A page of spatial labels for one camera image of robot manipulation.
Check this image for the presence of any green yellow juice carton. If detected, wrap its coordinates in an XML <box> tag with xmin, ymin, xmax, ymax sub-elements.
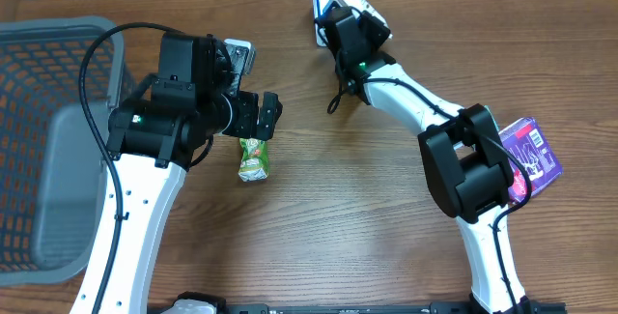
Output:
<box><xmin>238</xmin><ymin>138</ymin><xmax>269</xmax><ymax>183</ymax></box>

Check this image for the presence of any purple snack package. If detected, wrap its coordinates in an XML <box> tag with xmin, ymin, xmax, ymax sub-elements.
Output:
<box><xmin>499</xmin><ymin>117</ymin><xmax>563</xmax><ymax>196</ymax></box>

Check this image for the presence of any mint green wipes pack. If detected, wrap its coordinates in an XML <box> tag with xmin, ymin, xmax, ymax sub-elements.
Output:
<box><xmin>484</xmin><ymin>105</ymin><xmax>500</xmax><ymax>133</ymax></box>

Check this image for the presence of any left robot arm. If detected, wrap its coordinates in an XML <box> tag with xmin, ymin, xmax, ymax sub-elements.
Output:
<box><xmin>71</xmin><ymin>32</ymin><xmax>282</xmax><ymax>313</ymax></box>

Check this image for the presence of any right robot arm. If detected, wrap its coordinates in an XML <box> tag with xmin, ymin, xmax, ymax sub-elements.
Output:
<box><xmin>315</xmin><ymin>7</ymin><xmax>531</xmax><ymax>313</ymax></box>

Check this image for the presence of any white barcode scanner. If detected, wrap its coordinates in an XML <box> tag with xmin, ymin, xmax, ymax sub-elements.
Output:
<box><xmin>312</xmin><ymin>0</ymin><xmax>335</xmax><ymax>47</ymax></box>

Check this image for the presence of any grey plastic shopping basket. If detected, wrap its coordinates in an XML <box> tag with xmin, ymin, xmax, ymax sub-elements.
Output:
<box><xmin>1</xmin><ymin>16</ymin><xmax>114</xmax><ymax>287</ymax></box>

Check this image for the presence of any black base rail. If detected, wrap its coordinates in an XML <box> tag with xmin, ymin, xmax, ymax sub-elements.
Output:
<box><xmin>149</xmin><ymin>292</ymin><xmax>569</xmax><ymax>314</ymax></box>

